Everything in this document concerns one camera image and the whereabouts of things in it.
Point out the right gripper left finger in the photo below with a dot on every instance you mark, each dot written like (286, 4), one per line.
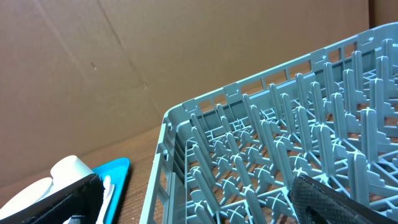
(82, 198)

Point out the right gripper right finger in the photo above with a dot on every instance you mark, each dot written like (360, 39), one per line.
(314, 203)

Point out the white round plate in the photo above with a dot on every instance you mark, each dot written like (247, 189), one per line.
(27, 197)

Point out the grey dishwasher rack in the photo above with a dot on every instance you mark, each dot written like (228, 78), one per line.
(232, 154)

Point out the white paper cup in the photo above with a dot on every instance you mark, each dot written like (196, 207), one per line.
(67, 171)

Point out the teal serving tray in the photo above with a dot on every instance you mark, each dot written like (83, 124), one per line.
(118, 169)

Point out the wooden handled fork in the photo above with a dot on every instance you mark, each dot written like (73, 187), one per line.
(106, 213)

